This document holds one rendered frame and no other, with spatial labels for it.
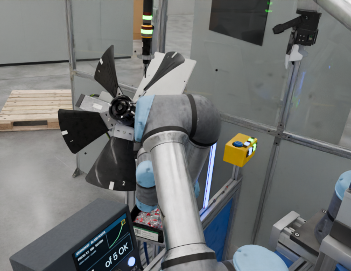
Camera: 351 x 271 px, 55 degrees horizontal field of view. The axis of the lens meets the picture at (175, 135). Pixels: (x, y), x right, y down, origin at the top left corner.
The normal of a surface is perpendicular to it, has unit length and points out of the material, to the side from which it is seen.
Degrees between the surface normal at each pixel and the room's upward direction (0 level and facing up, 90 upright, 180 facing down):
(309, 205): 90
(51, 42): 90
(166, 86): 50
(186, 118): 69
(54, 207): 0
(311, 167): 90
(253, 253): 7
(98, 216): 15
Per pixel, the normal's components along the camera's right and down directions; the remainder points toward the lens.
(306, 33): -0.55, 0.34
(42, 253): -0.15, -0.94
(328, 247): -0.74, 0.25
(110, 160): 0.25, -0.21
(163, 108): 0.15, -0.46
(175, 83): -0.37, -0.31
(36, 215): 0.07, -0.89
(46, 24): 0.50, 0.42
